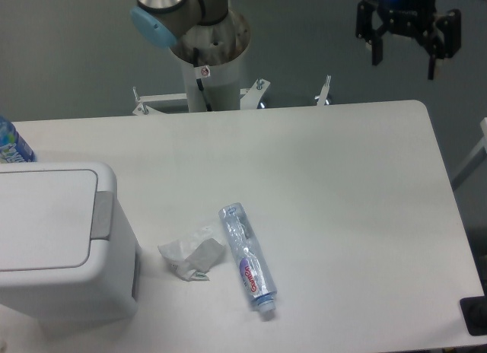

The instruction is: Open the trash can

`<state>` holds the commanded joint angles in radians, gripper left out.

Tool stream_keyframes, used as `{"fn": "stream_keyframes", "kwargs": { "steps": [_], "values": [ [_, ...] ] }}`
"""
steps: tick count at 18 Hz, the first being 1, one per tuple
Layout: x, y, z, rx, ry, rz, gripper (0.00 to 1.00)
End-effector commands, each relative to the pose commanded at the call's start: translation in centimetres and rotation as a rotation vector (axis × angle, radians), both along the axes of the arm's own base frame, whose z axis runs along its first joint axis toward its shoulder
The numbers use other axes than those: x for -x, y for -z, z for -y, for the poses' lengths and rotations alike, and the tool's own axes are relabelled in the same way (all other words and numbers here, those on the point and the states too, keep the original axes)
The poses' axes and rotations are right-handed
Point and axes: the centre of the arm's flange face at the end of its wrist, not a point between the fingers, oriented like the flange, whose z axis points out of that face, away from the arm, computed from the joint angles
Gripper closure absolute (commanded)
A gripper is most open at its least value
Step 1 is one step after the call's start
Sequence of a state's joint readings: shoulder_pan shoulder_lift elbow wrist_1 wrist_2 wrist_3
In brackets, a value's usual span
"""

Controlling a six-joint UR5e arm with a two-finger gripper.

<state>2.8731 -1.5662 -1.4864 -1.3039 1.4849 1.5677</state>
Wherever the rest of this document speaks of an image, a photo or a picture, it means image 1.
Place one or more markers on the white trash can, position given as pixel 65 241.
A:
pixel 103 288

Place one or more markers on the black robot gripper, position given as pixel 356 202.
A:
pixel 407 18

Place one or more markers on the grey trash can push button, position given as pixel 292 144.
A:
pixel 102 216

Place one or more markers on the crushed clear plastic water bottle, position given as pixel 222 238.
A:
pixel 254 272

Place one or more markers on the white frame bar right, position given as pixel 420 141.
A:
pixel 471 162

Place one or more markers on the black clamp at table edge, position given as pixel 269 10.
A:
pixel 474 314

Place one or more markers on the blue labelled bottle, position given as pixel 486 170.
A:
pixel 14 149

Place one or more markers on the crumpled white plastic wrapper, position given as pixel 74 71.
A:
pixel 193 255

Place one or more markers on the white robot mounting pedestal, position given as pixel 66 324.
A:
pixel 213 75

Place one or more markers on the white trash can lid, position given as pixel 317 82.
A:
pixel 46 219

